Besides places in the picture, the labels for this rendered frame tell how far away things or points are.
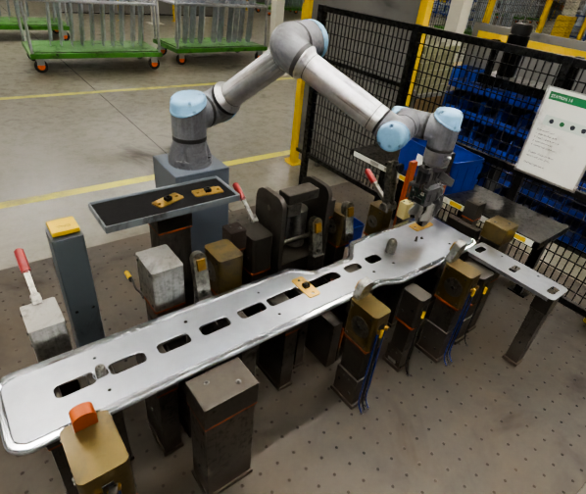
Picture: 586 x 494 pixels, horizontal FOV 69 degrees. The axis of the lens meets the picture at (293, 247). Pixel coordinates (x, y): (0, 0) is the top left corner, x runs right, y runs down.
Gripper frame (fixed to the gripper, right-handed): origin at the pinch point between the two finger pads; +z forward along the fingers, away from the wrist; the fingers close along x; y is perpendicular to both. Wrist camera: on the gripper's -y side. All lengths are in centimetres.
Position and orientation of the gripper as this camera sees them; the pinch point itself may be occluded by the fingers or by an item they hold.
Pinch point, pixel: (421, 221)
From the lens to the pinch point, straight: 142.0
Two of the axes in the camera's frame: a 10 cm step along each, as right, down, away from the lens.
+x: 6.0, 4.9, -6.3
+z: -0.8, 8.2, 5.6
